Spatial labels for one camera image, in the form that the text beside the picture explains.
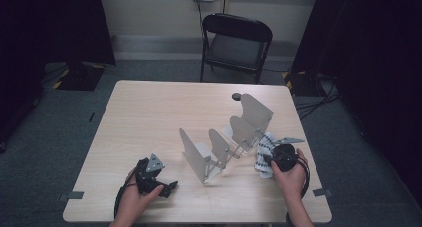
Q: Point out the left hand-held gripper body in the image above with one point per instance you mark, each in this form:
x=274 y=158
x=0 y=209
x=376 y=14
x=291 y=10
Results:
x=147 y=180

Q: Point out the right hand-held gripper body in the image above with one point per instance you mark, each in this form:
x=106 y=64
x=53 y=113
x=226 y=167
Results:
x=285 y=157

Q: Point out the white towel with black pattern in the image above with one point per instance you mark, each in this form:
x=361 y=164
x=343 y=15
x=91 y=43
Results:
x=263 y=172

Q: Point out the person's right hand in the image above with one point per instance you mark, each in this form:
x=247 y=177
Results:
x=293 y=182

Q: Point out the person's left hand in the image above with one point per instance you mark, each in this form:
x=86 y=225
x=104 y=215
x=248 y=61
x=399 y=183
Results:
x=132 y=203

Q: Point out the grey tape strip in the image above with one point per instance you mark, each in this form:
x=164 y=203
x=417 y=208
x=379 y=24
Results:
x=322 y=192
x=71 y=195

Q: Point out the black round table grommet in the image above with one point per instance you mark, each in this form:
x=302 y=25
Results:
x=236 y=96

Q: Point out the black stand base, yellow-striped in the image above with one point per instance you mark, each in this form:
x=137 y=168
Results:
x=79 y=77
x=300 y=84

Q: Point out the black folding chair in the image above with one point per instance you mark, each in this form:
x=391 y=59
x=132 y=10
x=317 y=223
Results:
x=235 y=49

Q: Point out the black curtain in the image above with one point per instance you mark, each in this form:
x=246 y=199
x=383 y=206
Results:
x=375 y=54
x=49 y=28

